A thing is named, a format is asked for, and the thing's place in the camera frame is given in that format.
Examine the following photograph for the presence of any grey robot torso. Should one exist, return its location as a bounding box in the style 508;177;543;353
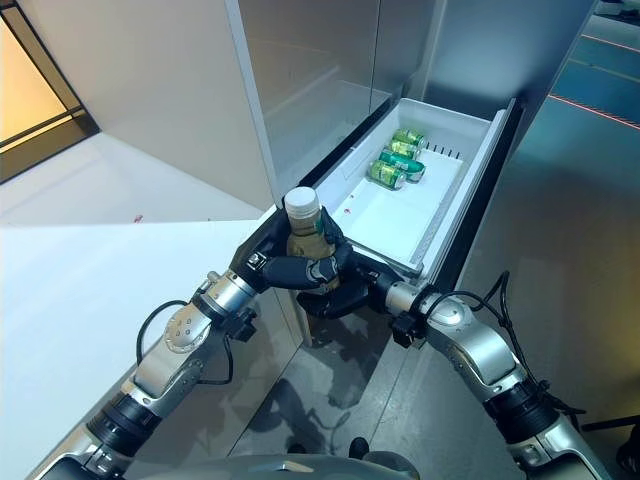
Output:
214;452;506;480

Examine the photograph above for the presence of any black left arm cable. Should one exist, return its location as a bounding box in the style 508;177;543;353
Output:
135;298;236;396

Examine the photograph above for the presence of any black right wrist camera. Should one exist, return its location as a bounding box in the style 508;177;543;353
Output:
391;314;426;349

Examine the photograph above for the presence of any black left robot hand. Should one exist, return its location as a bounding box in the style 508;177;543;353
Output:
228;203;354;292

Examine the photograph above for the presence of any dark green soda can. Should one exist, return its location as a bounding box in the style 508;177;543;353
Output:
378;148;426;182

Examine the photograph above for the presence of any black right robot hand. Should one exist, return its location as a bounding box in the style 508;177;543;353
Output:
295;259;401;320

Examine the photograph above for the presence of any light green soda can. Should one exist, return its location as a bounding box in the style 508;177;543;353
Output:
388;139;422;159
367;159;407;191
392;128;429;149

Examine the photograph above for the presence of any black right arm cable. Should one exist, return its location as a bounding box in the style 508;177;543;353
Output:
424;271;589;419

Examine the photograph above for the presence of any stainless steel fridge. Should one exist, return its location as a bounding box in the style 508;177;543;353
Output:
227;0;449;351

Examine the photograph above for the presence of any white fridge drawer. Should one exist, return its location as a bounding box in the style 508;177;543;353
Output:
234;96;525;301

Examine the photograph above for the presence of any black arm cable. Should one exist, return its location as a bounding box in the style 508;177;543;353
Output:
424;271;589;419
135;298;236;396

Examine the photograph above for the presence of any dark window frame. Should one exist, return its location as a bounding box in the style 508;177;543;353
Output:
0;0;101;184

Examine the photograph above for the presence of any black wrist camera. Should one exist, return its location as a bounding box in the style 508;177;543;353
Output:
391;314;426;349
219;308;259;344

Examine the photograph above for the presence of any yellow juice bottle white cap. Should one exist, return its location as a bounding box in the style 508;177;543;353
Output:
283;187;344;294

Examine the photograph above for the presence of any white fridge enclosure panel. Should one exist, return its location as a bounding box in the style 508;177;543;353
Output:
24;0;281;224

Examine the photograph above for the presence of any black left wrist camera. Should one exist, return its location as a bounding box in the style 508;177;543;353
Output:
219;308;259;344

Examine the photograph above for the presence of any black floor stand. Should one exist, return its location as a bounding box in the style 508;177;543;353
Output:
582;419;640;469

